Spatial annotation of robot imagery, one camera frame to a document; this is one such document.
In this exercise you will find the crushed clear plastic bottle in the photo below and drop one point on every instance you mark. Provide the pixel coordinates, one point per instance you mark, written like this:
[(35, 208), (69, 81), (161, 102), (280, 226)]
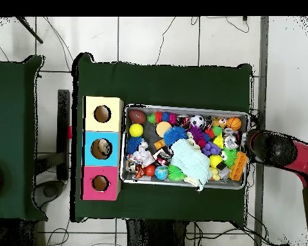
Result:
[(104, 147)]

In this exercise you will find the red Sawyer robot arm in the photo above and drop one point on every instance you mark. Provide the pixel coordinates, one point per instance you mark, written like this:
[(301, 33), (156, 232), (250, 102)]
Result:
[(272, 148)]

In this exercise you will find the shallow clear mesh bin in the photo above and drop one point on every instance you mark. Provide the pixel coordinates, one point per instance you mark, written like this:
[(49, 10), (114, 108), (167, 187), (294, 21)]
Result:
[(208, 110)]

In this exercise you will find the yellow ball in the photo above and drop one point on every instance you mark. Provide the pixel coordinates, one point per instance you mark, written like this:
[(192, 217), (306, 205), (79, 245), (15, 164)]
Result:
[(136, 130)]

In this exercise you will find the large blue spiky ball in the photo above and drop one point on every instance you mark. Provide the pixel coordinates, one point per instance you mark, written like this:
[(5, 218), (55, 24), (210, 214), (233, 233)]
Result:
[(174, 135)]

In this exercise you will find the small blue spiky ball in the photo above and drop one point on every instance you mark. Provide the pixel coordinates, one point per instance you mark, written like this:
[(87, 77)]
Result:
[(133, 144)]

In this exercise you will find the brown toy football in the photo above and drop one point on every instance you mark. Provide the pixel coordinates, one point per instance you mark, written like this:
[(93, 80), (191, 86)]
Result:
[(137, 116)]

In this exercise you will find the light blue knitted cloth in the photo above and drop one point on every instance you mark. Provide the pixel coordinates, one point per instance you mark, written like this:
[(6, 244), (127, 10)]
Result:
[(190, 159)]

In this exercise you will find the black and white soccer ball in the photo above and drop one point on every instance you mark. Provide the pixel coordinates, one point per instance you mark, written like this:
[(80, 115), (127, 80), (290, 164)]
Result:
[(197, 121)]

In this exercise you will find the purple plastic block toy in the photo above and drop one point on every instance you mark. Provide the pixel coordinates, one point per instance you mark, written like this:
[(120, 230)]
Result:
[(211, 148)]

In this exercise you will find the orange toy basketball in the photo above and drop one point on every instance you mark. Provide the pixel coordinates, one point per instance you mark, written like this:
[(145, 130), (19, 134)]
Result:
[(234, 123)]

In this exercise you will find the orange plastic toy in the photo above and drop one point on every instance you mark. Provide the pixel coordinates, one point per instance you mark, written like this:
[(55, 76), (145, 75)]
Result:
[(238, 166)]

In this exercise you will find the black panel stand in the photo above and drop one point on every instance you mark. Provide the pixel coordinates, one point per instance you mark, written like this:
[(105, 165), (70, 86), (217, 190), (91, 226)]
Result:
[(63, 133)]

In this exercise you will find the dark green side table cloth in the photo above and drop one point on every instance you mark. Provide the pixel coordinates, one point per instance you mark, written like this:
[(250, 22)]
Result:
[(10, 115)]

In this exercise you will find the black tripod leg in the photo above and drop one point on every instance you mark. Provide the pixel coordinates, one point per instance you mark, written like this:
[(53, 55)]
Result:
[(29, 30)]

